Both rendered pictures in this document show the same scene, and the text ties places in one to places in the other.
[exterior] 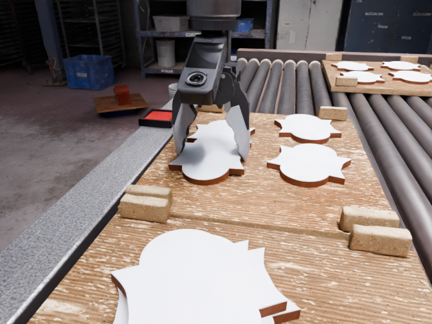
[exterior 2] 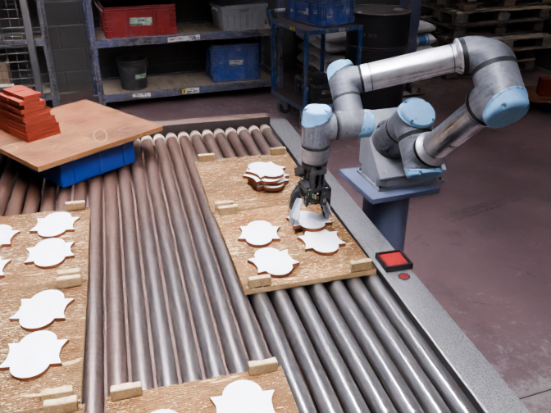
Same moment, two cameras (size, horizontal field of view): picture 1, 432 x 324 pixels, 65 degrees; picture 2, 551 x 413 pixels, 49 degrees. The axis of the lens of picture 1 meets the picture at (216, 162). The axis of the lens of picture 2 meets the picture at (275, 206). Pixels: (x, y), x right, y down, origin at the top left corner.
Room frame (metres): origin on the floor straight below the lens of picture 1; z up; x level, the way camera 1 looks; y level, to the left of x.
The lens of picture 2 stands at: (1.81, -0.76, 1.79)
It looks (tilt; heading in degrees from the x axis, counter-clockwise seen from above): 27 degrees down; 153
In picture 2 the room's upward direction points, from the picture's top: straight up
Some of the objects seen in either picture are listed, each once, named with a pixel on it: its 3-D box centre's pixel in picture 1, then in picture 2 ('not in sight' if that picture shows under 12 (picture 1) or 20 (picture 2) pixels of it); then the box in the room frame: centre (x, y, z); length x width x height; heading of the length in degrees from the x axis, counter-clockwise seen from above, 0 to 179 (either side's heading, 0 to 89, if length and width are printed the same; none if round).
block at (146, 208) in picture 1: (144, 207); not in sight; (0.35, 0.09, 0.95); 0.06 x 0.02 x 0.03; 77
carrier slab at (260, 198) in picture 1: (263, 155); (289, 242); (0.54, -0.08, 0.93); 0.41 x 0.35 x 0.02; 169
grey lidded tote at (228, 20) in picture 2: not in sight; (238, 14); (-3.81, 1.64, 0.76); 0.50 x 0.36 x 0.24; 89
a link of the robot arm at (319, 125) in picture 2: not in sight; (317, 126); (0.52, 0.01, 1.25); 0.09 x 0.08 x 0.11; 77
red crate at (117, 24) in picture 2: not in sight; (137, 17); (-3.95, 0.67, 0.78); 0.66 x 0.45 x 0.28; 83
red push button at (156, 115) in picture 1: (160, 118); (393, 260); (0.74, 0.13, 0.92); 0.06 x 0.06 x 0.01; 78
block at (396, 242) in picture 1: (379, 239); (224, 205); (0.29, -0.18, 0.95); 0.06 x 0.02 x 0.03; 77
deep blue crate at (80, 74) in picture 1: (90, 71); not in sight; (4.59, 1.67, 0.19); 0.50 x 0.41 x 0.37; 76
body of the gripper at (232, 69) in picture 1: (214, 62); (314, 181); (0.52, 0.00, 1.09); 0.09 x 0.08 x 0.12; 169
